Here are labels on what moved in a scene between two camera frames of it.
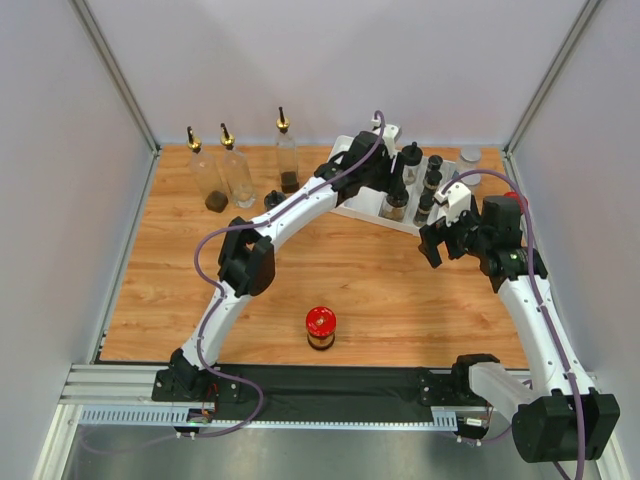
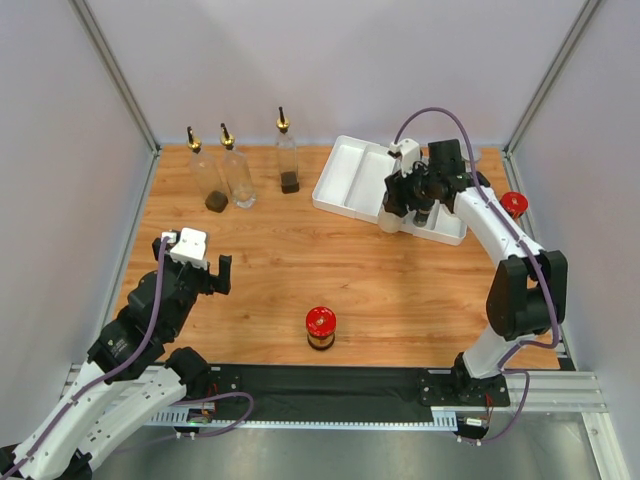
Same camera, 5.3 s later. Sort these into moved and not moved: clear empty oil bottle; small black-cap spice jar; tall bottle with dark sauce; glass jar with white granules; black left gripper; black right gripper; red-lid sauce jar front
Moved: glass jar with white granules; black left gripper; black right gripper
Not moved: tall bottle with dark sauce; red-lid sauce jar front; clear empty oil bottle; small black-cap spice jar
